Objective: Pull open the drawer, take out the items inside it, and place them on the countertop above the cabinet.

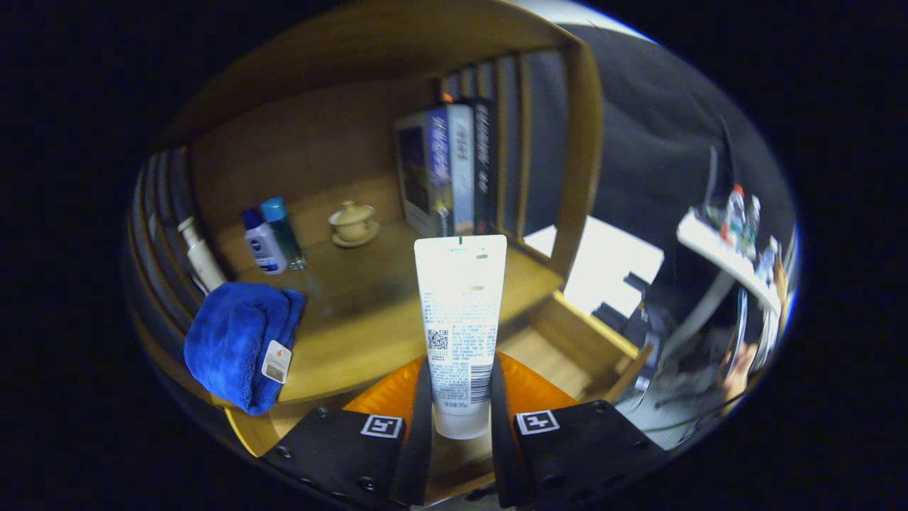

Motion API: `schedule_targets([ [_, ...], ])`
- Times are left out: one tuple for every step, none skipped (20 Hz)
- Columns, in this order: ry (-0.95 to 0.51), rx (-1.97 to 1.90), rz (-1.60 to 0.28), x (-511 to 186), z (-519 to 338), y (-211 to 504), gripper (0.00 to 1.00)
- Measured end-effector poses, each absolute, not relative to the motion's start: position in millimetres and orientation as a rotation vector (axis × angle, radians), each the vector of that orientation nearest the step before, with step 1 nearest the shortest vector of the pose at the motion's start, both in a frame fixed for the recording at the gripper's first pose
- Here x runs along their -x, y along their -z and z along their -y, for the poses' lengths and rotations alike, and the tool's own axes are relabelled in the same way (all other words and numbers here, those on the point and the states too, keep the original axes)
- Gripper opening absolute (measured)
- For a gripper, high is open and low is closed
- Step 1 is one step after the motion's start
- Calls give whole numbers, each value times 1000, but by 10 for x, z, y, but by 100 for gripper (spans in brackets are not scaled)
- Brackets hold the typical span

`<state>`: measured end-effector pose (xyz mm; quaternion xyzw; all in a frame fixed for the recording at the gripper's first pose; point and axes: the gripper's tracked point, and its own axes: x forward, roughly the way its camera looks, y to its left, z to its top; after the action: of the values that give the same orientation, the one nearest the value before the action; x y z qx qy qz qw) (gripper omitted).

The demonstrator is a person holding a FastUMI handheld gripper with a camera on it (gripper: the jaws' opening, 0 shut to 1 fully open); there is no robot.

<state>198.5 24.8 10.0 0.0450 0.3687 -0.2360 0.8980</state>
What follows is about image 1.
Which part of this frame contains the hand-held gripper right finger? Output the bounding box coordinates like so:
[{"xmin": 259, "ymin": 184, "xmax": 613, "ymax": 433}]
[{"xmin": 489, "ymin": 351, "xmax": 668, "ymax": 510}]

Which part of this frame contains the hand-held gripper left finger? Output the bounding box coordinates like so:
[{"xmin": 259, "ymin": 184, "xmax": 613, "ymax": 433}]
[{"xmin": 259, "ymin": 355, "xmax": 433, "ymax": 508}]

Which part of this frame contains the wooden drawer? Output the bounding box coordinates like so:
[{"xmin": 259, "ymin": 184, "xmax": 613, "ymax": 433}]
[{"xmin": 227, "ymin": 291, "xmax": 653, "ymax": 501}]

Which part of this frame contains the white facial cleanser tube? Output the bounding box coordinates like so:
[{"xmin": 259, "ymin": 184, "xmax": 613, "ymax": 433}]
[{"xmin": 414, "ymin": 234, "xmax": 509, "ymax": 441}]

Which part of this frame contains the wooden countertop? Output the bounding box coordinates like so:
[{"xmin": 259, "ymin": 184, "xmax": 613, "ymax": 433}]
[{"xmin": 213, "ymin": 177, "xmax": 568, "ymax": 405}]

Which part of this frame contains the white drawer unit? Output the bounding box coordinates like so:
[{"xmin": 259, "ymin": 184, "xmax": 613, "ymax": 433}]
[{"xmin": 524, "ymin": 215, "xmax": 666, "ymax": 334}]

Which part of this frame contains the wooden cabinet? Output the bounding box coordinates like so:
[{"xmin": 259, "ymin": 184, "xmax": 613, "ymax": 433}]
[{"xmin": 128, "ymin": 0, "xmax": 653, "ymax": 505}]

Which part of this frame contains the beige saucer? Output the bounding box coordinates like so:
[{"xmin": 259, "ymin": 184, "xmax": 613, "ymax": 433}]
[{"xmin": 331, "ymin": 221, "xmax": 381, "ymax": 248}]

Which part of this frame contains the blue folded towel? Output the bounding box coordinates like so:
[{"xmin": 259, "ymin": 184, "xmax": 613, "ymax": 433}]
[{"xmin": 183, "ymin": 282, "xmax": 307, "ymax": 417}]

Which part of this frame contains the beige lidded teacup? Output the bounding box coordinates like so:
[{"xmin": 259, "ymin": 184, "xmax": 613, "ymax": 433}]
[{"xmin": 328, "ymin": 200, "xmax": 377, "ymax": 242}]

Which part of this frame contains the teal bottle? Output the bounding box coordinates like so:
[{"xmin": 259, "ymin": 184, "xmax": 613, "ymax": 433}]
[{"xmin": 259, "ymin": 197, "xmax": 307, "ymax": 271}]

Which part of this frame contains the white bottle blue cap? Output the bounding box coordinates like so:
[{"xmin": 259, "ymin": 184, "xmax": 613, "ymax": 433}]
[{"xmin": 241, "ymin": 207, "xmax": 289, "ymax": 276}]

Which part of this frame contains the black spine book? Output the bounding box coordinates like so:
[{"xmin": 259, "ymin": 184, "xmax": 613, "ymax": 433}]
[{"xmin": 472, "ymin": 98, "xmax": 499, "ymax": 236}]

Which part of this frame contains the white pump bottle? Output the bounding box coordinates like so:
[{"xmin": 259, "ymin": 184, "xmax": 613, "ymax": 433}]
[{"xmin": 177, "ymin": 216, "xmax": 228, "ymax": 292}]

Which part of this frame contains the white spine book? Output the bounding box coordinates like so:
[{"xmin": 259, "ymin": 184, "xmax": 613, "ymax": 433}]
[{"xmin": 447, "ymin": 104, "xmax": 476, "ymax": 237}]

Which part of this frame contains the white side table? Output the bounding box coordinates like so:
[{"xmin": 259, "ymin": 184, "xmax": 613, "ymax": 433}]
[{"xmin": 676, "ymin": 209, "xmax": 781, "ymax": 317}]

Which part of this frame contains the clear bottle red cap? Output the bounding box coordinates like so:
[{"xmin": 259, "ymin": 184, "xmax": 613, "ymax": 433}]
[{"xmin": 722, "ymin": 183, "xmax": 747, "ymax": 246}]

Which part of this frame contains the black backdrop cloth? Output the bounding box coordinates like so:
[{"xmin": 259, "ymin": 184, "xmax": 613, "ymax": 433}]
[{"xmin": 131, "ymin": 25, "xmax": 795, "ymax": 299}]

